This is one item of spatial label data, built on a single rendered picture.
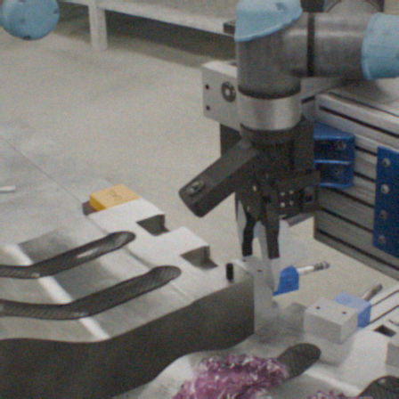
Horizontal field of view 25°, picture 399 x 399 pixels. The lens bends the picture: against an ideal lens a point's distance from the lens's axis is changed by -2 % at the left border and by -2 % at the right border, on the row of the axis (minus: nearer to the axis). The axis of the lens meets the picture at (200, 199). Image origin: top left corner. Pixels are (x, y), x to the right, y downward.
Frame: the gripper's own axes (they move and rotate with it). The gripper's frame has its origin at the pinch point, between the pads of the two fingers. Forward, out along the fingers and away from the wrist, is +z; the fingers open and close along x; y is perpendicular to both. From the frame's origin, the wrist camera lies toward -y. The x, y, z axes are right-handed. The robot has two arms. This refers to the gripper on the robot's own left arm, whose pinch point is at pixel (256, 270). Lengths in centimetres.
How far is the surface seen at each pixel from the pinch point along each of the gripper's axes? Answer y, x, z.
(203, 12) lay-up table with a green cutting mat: 114, 321, 59
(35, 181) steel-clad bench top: -19, 49, 5
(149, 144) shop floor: 56, 232, 85
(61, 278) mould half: -24.7, 2.5, -3.7
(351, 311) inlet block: 3.8, -18.2, -3.6
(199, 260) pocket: -7.2, 1.4, -2.5
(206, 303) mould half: -10.3, -9.1, -3.2
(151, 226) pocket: -9.9, 11.8, -2.8
